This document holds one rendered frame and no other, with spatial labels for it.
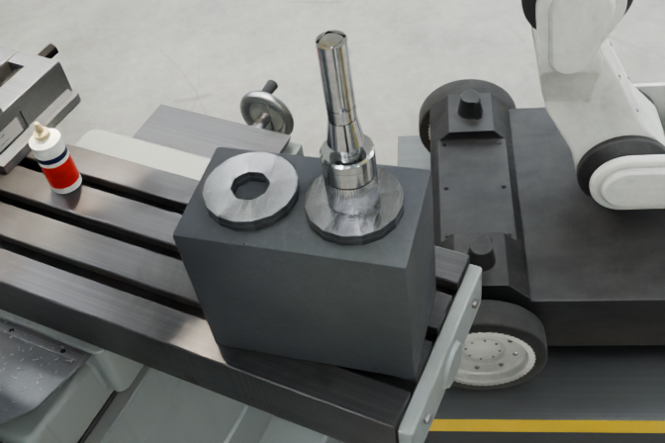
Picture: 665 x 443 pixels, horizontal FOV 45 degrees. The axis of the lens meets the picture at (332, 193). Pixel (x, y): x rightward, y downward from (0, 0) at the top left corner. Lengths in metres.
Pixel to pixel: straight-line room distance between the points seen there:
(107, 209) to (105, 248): 0.07
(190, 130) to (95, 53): 1.57
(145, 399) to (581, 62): 0.75
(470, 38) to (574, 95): 1.54
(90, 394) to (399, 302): 0.50
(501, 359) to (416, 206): 0.66
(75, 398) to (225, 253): 0.40
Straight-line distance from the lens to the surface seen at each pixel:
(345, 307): 0.76
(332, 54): 0.61
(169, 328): 0.93
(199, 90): 2.69
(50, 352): 1.06
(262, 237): 0.73
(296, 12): 2.95
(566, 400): 1.42
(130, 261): 1.00
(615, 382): 1.45
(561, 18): 1.09
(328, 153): 0.68
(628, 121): 1.29
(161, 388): 1.23
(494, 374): 1.40
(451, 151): 1.50
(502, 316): 1.26
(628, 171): 1.30
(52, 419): 1.06
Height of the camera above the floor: 1.64
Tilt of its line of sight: 47 degrees down
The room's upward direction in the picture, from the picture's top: 10 degrees counter-clockwise
